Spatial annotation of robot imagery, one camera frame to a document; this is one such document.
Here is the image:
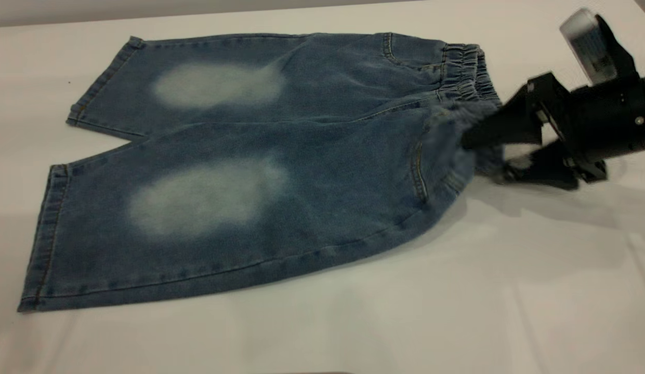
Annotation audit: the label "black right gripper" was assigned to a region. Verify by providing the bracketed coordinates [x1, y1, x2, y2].
[460, 72, 645, 189]

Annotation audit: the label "blue denim shorts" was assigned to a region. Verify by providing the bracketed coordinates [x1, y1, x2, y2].
[17, 32, 505, 313]

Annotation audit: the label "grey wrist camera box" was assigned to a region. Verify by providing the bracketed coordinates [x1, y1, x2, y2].
[560, 8, 640, 86]

